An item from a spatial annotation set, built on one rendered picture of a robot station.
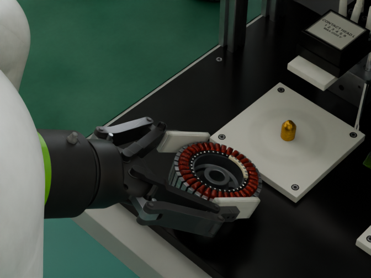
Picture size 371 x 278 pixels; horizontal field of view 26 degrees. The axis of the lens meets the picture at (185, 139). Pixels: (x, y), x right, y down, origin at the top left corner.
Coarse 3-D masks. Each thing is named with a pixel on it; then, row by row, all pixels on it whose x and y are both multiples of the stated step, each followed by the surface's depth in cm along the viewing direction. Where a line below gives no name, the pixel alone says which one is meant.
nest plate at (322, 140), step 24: (264, 96) 114; (288, 96) 114; (240, 120) 111; (264, 120) 111; (312, 120) 111; (336, 120) 111; (240, 144) 108; (264, 144) 108; (288, 144) 108; (312, 144) 108; (336, 144) 108; (264, 168) 105; (288, 168) 105; (312, 168) 105; (288, 192) 102
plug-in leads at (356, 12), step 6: (342, 0) 105; (360, 0) 102; (366, 0) 108; (342, 6) 106; (354, 6) 104; (360, 6) 103; (342, 12) 106; (354, 12) 104; (360, 12) 104; (354, 18) 105; (366, 24) 104
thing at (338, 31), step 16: (336, 16) 104; (304, 32) 102; (320, 32) 102; (336, 32) 102; (352, 32) 102; (368, 32) 102; (304, 48) 103; (320, 48) 101; (336, 48) 100; (352, 48) 101; (368, 48) 104; (288, 64) 104; (304, 64) 104; (320, 64) 103; (336, 64) 101; (352, 64) 103; (368, 64) 110; (320, 80) 102; (336, 80) 103
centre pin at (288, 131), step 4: (288, 120) 107; (284, 124) 107; (288, 124) 106; (292, 124) 106; (284, 128) 107; (288, 128) 106; (292, 128) 107; (284, 132) 107; (288, 132) 107; (292, 132) 107; (280, 136) 108; (284, 136) 108; (288, 136) 107; (292, 136) 107; (284, 140) 108; (288, 140) 108
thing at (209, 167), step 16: (192, 144) 101; (208, 144) 101; (176, 160) 98; (192, 160) 98; (208, 160) 101; (224, 160) 101; (240, 160) 100; (176, 176) 96; (192, 176) 95; (208, 176) 98; (224, 176) 99; (240, 176) 99; (256, 176) 99; (192, 192) 94; (208, 192) 94; (224, 192) 95; (240, 192) 96; (256, 192) 97
